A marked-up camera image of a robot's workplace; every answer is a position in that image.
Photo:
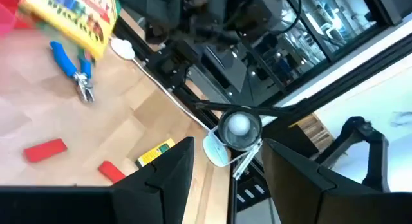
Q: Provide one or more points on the wooden slatted board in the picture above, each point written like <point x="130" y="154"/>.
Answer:
<point x="313" y="130"/>

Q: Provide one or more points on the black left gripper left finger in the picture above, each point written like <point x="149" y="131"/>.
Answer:
<point x="167" y="192"/>

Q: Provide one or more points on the small yellow card box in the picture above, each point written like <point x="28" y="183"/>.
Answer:
<point x="154" y="152"/>

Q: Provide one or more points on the red eraser block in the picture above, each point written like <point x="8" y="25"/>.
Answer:
<point x="111" y="172"/>
<point x="45" y="150"/>

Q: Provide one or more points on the yellow crayon box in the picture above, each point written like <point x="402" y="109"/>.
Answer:
<point x="74" y="21"/>

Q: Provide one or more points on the small red plastic basket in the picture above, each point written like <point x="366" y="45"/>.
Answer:
<point x="8" y="0"/>

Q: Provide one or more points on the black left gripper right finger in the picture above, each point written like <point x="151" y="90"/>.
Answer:
<point x="305" y="198"/>

